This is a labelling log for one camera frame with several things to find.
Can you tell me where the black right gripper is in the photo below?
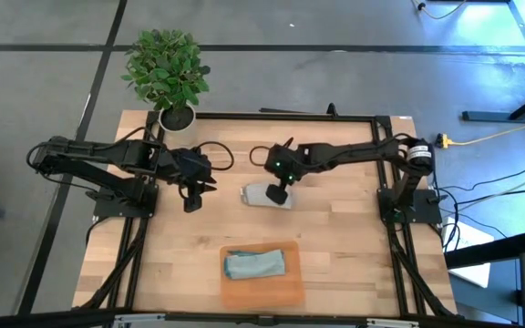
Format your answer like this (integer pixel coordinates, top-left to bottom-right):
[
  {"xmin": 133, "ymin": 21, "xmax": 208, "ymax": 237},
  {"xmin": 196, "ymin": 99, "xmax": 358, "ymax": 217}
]
[{"xmin": 263, "ymin": 141, "xmax": 312, "ymax": 206}]

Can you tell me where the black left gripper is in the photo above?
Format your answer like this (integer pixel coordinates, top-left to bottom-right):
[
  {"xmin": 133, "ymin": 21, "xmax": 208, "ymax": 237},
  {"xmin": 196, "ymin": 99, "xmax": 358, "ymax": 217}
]
[{"xmin": 164, "ymin": 146, "xmax": 218, "ymax": 214}]

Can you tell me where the grey waffle microfiber towel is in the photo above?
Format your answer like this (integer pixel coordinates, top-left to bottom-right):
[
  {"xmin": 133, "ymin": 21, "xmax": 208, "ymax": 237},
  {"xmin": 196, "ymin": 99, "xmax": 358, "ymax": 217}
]
[{"xmin": 239, "ymin": 182, "xmax": 293, "ymax": 211}]

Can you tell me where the light blue microfiber towel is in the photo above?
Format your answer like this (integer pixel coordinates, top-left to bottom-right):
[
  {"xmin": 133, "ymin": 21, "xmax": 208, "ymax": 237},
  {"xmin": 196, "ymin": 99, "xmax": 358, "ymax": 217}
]
[{"xmin": 222, "ymin": 248, "xmax": 288, "ymax": 281}]

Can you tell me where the translucent orange plastic basket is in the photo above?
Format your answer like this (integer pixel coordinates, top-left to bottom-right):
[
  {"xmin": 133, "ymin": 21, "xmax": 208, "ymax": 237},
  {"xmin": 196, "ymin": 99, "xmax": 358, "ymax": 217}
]
[{"xmin": 219, "ymin": 240, "xmax": 306, "ymax": 310}]

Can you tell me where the green plant in white pot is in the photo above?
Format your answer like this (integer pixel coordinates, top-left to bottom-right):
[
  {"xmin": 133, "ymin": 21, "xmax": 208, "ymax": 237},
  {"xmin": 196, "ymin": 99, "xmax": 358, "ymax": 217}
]
[{"xmin": 119, "ymin": 28, "xmax": 212, "ymax": 147}]

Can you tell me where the yellow power plug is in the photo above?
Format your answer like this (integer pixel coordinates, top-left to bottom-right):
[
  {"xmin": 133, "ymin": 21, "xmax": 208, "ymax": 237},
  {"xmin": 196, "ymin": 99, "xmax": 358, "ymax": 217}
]
[{"xmin": 434, "ymin": 132, "xmax": 456, "ymax": 149}]

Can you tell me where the white board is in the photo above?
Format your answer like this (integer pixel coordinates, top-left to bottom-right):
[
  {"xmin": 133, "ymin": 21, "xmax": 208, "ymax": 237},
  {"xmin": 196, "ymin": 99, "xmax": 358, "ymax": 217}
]
[{"xmin": 442, "ymin": 216, "xmax": 496, "ymax": 289}]

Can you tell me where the black gantry bar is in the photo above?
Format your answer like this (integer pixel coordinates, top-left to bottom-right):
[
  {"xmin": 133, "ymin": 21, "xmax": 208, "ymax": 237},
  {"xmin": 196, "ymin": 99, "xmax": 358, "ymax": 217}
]
[{"xmin": 0, "ymin": 308, "xmax": 525, "ymax": 328}]

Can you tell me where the black desk leg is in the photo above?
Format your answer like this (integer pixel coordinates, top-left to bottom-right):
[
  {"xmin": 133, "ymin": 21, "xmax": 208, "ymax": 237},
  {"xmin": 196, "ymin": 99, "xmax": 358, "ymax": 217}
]
[{"xmin": 460, "ymin": 85, "xmax": 525, "ymax": 124}]

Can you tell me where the black desk beam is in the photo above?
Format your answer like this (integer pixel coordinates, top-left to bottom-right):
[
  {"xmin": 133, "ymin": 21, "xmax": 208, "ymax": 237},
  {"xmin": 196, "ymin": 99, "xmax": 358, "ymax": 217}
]
[{"xmin": 444, "ymin": 230, "xmax": 525, "ymax": 270}]

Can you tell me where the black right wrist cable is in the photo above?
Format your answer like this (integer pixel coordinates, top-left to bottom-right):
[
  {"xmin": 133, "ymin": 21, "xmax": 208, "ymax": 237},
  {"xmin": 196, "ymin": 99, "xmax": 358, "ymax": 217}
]
[{"xmin": 249, "ymin": 144, "xmax": 273, "ymax": 168}]

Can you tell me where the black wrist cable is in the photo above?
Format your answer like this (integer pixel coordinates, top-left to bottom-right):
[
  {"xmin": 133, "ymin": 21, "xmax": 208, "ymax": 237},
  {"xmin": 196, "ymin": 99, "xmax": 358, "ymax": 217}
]
[
  {"xmin": 192, "ymin": 139, "xmax": 236, "ymax": 173},
  {"xmin": 249, "ymin": 144, "xmax": 273, "ymax": 168}
]

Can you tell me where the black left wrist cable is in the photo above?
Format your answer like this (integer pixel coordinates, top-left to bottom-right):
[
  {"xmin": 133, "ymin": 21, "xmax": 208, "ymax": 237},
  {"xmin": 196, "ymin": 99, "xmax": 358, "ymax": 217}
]
[{"xmin": 192, "ymin": 139, "xmax": 236, "ymax": 173}]

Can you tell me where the black aluminium table frame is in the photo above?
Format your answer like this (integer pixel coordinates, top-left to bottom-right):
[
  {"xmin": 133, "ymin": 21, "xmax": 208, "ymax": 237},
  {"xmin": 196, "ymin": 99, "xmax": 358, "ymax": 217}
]
[{"xmin": 73, "ymin": 110, "xmax": 458, "ymax": 320}]

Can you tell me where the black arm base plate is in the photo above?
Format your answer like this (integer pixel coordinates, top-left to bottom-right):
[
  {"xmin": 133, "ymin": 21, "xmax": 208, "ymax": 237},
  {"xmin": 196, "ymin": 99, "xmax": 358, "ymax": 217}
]
[
  {"xmin": 84, "ymin": 181, "xmax": 160, "ymax": 219},
  {"xmin": 376, "ymin": 187, "xmax": 448, "ymax": 225}
]

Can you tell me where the tan cable with black plug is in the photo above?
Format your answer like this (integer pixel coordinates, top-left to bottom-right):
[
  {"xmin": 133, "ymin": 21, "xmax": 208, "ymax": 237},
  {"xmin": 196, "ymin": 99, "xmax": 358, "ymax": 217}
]
[{"xmin": 409, "ymin": 0, "xmax": 468, "ymax": 21}]

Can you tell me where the yellow extension cable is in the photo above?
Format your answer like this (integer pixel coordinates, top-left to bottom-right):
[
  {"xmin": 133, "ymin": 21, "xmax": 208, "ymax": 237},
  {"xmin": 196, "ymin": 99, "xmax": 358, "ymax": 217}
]
[{"xmin": 451, "ymin": 113, "xmax": 525, "ymax": 148}]

